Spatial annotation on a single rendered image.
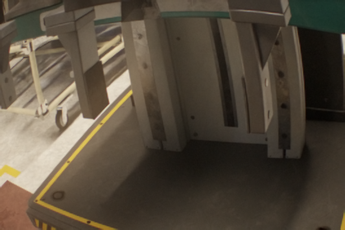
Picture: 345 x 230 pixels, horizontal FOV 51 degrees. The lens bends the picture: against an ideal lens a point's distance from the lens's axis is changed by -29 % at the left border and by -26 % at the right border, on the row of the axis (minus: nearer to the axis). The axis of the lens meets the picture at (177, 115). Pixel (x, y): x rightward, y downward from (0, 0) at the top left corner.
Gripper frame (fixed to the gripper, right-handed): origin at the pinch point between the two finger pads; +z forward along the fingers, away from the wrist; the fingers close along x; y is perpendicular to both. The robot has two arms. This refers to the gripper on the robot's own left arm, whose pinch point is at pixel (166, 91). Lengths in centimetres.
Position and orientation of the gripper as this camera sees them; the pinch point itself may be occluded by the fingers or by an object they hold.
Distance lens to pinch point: 32.8
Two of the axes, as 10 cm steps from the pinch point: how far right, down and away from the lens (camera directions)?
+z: 1.6, 8.7, 4.8
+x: 9.0, 0.7, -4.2
